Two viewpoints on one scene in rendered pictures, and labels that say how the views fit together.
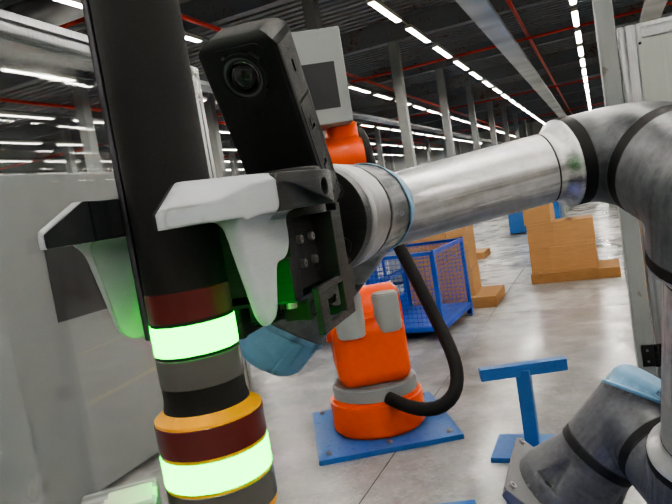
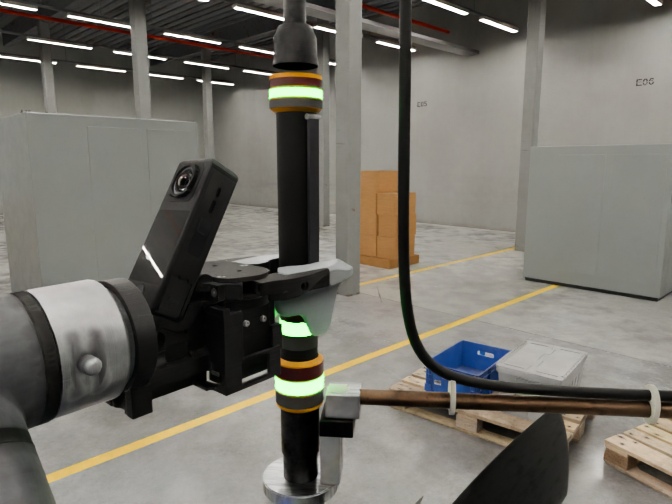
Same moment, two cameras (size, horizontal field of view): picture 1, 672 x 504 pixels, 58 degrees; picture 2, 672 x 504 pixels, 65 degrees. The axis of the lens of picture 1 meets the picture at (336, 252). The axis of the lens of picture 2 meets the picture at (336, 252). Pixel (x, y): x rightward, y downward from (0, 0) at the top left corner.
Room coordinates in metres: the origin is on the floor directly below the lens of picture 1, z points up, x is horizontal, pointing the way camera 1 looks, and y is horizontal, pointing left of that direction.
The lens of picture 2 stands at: (0.65, 0.25, 1.72)
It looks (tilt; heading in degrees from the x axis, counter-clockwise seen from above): 10 degrees down; 201
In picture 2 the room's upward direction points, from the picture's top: straight up
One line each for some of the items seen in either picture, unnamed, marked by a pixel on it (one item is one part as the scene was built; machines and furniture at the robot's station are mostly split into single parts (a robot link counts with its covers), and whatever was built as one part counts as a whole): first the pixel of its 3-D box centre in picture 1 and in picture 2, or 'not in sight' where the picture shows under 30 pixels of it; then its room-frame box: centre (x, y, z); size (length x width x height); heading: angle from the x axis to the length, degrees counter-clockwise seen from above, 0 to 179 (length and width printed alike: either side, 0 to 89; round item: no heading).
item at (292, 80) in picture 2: not in sight; (295, 85); (0.24, 0.06, 1.79); 0.04 x 0.04 x 0.01
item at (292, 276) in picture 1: (286, 242); (191, 326); (0.35, 0.03, 1.61); 0.12 x 0.08 x 0.09; 161
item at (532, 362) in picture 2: not in sight; (541, 381); (-2.87, 0.32, 0.31); 0.60 x 0.42 x 0.33; 163
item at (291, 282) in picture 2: not in sight; (277, 284); (0.30, 0.07, 1.63); 0.09 x 0.05 x 0.02; 151
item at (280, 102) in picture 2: not in sight; (296, 105); (0.24, 0.06, 1.77); 0.04 x 0.04 x 0.01
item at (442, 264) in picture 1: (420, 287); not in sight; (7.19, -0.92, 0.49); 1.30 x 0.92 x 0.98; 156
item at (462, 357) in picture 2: not in sight; (469, 370); (-3.02, -0.16, 0.25); 0.60 x 0.41 x 0.22; 163
